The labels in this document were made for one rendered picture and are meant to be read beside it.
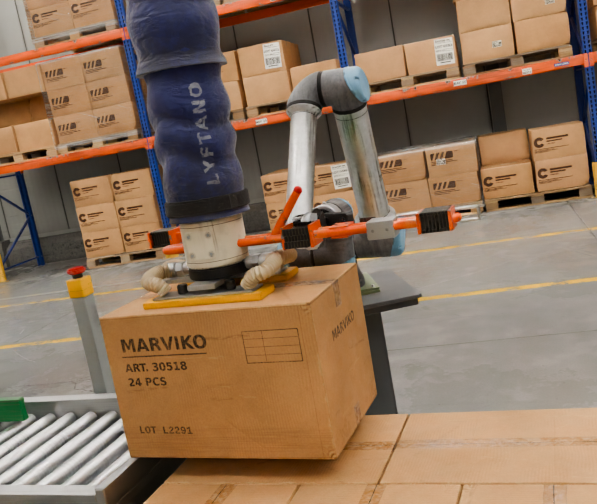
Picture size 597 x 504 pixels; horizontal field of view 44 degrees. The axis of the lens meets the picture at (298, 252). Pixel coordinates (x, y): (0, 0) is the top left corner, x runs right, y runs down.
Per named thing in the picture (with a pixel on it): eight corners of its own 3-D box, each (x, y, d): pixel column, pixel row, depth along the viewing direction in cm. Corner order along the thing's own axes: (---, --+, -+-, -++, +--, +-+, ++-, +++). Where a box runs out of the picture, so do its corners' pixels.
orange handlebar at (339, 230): (127, 262, 206) (124, 250, 205) (178, 240, 234) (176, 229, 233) (461, 226, 173) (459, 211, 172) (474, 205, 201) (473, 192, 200)
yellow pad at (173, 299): (143, 310, 194) (139, 292, 193) (162, 300, 203) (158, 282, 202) (261, 301, 182) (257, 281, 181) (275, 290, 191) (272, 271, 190)
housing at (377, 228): (367, 241, 181) (364, 223, 180) (373, 235, 187) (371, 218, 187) (395, 238, 179) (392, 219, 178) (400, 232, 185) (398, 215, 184)
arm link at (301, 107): (283, 69, 242) (272, 266, 221) (319, 63, 238) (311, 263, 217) (295, 87, 252) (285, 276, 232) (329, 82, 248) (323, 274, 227)
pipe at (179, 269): (144, 295, 195) (140, 274, 194) (188, 272, 218) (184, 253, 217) (261, 284, 183) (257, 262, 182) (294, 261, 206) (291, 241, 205)
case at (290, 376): (129, 458, 201) (98, 317, 194) (198, 399, 237) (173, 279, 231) (337, 460, 179) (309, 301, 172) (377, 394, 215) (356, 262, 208)
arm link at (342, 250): (324, 269, 229) (319, 230, 227) (360, 267, 225) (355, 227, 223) (315, 276, 220) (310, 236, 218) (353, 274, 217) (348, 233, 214)
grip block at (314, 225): (281, 251, 188) (278, 228, 187) (294, 243, 197) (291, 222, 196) (312, 248, 185) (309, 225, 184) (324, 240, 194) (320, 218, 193)
